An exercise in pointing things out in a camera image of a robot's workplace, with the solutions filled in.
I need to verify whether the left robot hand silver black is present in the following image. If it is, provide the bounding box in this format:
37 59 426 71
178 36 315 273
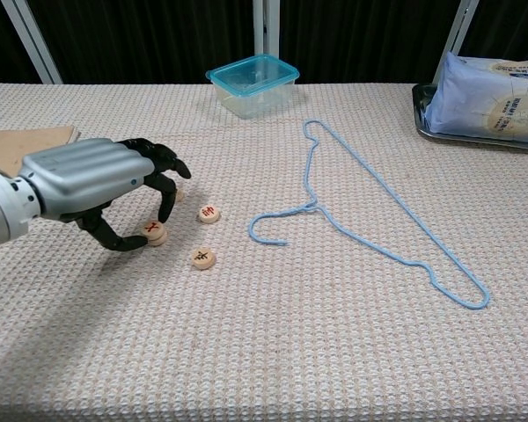
17 137 193 252

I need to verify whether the brown spiral notebook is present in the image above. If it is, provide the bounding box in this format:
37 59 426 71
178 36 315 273
0 126 80 179

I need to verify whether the clear plastic box teal lid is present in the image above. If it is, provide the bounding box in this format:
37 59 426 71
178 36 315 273
205 53 301 120

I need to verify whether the beige woven tablecloth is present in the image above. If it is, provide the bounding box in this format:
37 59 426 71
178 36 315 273
0 82 528 422

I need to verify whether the dark metal tray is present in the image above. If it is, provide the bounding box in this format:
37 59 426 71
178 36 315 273
411 83 528 154

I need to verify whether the blue tissue pack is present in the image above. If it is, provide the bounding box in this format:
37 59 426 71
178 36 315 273
424 51 528 146

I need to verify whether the grey metal frame post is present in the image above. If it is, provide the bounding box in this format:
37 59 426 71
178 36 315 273
431 0 480 85
0 0 64 85
252 0 281 61

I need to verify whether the light blue wire hanger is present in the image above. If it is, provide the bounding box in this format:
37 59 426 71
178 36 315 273
247 119 491 310

